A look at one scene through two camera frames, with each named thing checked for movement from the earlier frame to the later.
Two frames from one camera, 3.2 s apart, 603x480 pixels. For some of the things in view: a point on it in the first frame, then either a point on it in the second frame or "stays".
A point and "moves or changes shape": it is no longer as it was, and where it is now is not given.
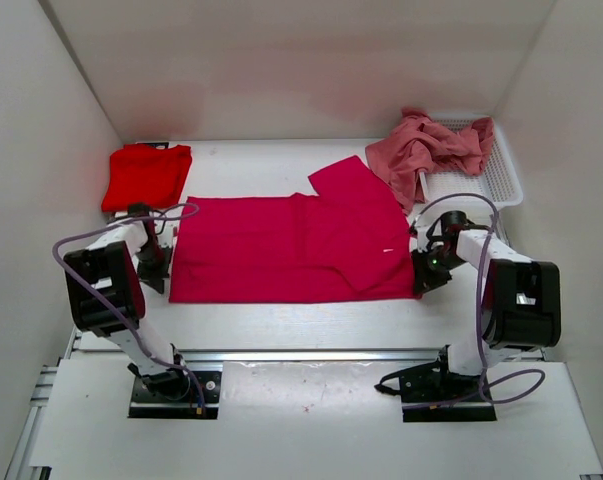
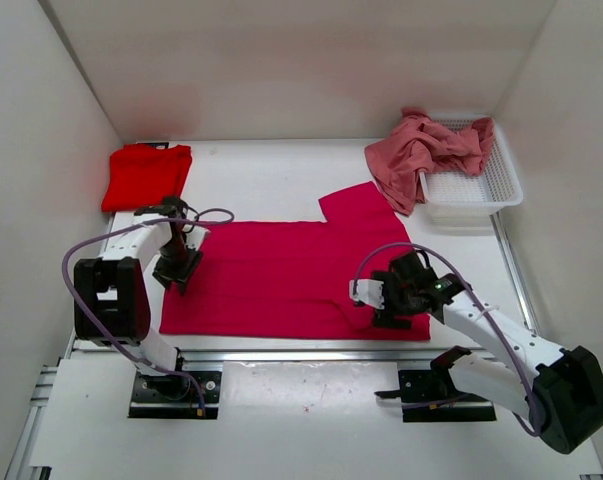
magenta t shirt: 348,242 moves or changes shape
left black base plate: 146,405 stays
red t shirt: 155,177 stays
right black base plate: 430,394 stays
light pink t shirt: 420,144 stays
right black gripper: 428,277 to 390,310
